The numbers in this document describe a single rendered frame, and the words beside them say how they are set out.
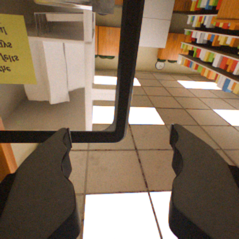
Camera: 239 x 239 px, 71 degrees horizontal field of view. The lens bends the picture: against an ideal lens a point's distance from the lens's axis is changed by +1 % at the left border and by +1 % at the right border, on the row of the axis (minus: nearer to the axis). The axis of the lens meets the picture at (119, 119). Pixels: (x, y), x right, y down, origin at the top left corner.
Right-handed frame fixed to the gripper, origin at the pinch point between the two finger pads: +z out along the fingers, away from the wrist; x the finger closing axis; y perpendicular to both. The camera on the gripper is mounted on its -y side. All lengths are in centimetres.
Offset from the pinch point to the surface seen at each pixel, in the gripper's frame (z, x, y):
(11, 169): 17.3, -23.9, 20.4
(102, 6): 9.0, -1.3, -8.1
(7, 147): 18.2, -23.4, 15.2
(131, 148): 164, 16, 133
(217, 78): 292, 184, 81
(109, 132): 11.8, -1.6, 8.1
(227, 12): 249, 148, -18
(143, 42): 479, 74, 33
